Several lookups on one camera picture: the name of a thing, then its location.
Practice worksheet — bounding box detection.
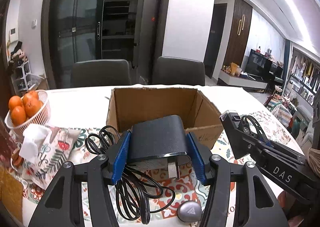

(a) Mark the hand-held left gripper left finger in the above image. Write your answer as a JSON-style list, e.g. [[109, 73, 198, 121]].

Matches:
[[28, 131, 132, 227]]

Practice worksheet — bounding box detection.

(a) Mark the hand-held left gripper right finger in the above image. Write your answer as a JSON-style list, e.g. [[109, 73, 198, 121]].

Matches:
[[185, 132, 289, 227]]

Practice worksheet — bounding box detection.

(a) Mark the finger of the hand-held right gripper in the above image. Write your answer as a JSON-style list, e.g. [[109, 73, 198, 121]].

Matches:
[[219, 109, 253, 160], [237, 115, 272, 147]]

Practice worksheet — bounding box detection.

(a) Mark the black power adapter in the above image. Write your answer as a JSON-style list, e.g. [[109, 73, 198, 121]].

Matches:
[[127, 114, 192, 181]]

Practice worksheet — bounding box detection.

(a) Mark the brown cardboard box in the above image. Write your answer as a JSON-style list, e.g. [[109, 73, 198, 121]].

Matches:
[[106, 87, 224, 150]]

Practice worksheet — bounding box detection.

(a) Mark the black cable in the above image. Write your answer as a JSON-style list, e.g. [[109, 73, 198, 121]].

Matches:
[[85, 126, 175, 225]]

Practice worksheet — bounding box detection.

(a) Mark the person's right forearm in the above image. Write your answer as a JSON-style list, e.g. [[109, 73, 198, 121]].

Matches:
[[308, 147, 320, 176]]

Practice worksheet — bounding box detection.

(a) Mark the chair with striped cloth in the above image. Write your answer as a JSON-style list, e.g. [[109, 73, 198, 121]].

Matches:
[[265, 92, 295, 130]]

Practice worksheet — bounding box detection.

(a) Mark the patterned table runner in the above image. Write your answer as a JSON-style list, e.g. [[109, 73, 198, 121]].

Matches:
[[22, 111, 298, 225]]

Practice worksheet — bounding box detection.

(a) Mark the white television console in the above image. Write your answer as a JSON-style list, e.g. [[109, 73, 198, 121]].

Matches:
[[217, 70, 268, 90]]

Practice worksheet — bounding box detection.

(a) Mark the silver oval case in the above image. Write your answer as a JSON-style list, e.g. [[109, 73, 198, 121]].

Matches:
[[177, 201, 202, 223]]

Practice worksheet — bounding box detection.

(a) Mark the floral fabric tissue cover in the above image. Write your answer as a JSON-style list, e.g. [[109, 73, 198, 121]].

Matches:
[[21, 127, 83, 190]]

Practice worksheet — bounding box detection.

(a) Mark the grey dining chair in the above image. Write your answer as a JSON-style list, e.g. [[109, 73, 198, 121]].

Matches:
[[71, 59, 132, 88], [152, 56, 206, 86]]

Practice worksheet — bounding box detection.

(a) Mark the white plastic fruit basket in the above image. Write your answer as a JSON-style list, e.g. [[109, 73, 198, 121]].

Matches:
[[4, 90, 51, 135]]

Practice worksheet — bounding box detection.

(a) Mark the white tissue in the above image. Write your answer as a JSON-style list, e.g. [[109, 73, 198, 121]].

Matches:
[[19, 124, 52, 164]]

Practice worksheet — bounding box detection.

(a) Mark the orange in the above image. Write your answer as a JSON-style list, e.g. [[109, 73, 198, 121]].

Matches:
[[25, 100, 43, 117], [10, 106, 27, 125], [22, 91, 39, 104], [8, 95, 23, 111]]

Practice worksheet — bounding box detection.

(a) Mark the small wooden dish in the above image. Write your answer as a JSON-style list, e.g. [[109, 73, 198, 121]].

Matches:
[[10, 148, 24, 167]]

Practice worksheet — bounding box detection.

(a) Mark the dark wooden cabinet door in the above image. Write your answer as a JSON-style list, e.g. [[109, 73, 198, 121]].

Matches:
[[225, 0, 253, 68]]

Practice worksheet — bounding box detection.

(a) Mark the woven wicker box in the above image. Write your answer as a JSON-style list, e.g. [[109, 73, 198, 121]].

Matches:
[[0, 167, 24, 222]]

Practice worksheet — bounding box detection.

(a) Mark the white shoe rack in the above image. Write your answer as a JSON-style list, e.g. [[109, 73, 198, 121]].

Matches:
[[9, 60, 33, 93]]

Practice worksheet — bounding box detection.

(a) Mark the grey refrigerator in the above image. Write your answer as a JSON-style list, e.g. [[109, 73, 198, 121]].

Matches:
[[132, 0, 160, 85]]

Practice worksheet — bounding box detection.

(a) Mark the dark glass sliding door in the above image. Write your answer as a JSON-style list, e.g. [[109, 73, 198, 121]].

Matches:
[[41, 0, 173, 89]]

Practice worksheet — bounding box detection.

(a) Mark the wall display shelf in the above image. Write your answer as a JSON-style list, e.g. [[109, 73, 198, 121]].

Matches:
[[285, 47, 320, 108]]

